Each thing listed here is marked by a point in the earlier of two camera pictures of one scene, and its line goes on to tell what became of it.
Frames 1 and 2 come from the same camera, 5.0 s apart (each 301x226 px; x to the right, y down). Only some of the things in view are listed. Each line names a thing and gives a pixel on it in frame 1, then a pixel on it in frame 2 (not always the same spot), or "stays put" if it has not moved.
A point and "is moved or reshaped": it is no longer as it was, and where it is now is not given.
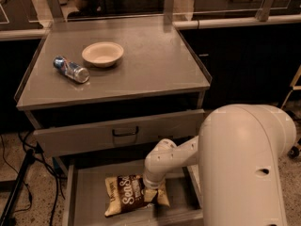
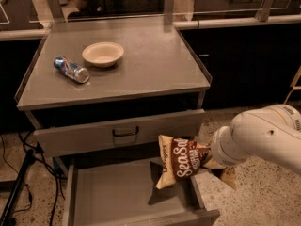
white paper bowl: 102,54 stays put
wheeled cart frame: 294,151 stays put
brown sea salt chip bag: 128,193 is moved or reshaped
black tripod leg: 7,217 stays put
